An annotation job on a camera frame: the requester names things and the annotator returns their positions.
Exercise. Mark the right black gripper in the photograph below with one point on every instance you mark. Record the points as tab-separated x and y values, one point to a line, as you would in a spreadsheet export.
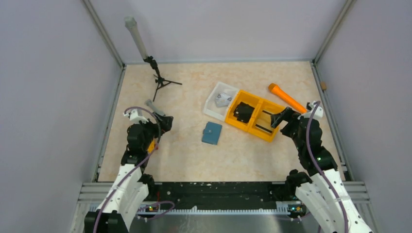
288	115

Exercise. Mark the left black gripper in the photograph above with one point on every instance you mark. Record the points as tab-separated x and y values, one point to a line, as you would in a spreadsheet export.
165	123

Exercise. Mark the blue card holder wallet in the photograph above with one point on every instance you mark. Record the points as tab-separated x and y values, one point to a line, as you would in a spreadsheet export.
211	133

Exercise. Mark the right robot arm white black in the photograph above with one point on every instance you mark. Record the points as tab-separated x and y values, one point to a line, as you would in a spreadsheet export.
320	188

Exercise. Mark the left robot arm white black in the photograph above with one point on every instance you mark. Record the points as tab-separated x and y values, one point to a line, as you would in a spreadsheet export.
116	212

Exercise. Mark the yellow two-compartment bin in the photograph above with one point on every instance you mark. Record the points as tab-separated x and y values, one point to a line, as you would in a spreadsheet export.
260	122

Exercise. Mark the grey dumbbell-shaped part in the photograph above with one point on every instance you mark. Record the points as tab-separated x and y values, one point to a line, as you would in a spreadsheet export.
151	105

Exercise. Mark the small yellow red toy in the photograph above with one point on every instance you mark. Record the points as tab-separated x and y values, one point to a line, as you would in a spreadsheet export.
151	146

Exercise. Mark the black block in bin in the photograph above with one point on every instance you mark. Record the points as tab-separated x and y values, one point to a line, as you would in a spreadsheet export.
243	112

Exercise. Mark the black mini tripod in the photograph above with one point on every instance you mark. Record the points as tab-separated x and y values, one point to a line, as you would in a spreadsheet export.
161	82

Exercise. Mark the white plastic tray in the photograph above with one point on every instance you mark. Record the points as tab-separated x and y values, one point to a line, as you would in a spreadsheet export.
210	108

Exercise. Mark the silver foil packet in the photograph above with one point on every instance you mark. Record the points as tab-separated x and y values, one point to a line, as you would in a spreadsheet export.
222	99

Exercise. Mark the grey tube on tripod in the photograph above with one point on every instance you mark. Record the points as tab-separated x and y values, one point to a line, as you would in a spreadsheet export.
131	25

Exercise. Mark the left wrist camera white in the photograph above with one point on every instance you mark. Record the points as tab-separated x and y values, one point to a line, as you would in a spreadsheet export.
135	116

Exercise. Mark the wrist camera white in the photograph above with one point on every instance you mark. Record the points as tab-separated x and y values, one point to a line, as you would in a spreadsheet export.
314	110
135	116

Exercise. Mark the orange plastic cone handle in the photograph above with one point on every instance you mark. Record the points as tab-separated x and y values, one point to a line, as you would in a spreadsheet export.
276	90

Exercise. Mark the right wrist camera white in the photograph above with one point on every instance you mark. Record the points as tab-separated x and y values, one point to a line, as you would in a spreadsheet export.
314	110

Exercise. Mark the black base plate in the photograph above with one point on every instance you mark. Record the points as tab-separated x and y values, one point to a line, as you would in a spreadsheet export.
226	195

